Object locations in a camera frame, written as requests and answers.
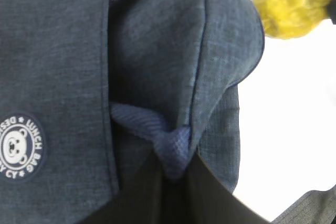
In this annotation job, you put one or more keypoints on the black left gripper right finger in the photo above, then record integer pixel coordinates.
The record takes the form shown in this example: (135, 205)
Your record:
(208, 201)

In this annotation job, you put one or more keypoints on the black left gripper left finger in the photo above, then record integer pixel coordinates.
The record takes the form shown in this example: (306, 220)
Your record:
(140, 201)

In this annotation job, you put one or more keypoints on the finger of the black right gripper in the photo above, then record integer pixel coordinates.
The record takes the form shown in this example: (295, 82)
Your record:
(330, 11)

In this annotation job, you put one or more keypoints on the yellow pear-shaped squash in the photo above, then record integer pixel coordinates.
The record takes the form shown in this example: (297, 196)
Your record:
(289, 19)

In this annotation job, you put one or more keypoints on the navy blue lunch bag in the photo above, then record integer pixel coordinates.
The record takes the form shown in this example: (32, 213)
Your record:
(90, 88)

